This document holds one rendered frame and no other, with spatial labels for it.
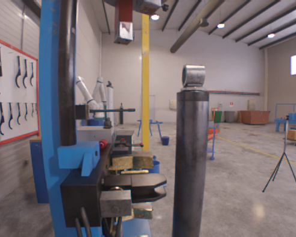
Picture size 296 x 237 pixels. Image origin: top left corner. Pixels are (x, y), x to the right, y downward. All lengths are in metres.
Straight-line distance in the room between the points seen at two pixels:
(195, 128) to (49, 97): 0.87
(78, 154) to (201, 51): 13.54
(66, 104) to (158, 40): 12.36
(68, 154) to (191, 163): 0.70
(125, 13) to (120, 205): 1.18
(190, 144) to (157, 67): 11.45
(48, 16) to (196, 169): 1.26
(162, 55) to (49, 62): 11.84
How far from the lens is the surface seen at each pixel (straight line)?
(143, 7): 0.91
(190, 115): 0.94
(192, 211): 1.18
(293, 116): 9.95
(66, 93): 0.82
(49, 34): 1.06
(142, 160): 1.18
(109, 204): 0.71
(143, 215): 1.44
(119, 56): 12.24
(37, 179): 2.59
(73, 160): 0.81
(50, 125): 0.98
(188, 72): 0.98
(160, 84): 12.07
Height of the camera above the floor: 1.38
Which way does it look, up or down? 5 degrees down
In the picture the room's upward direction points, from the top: straight up
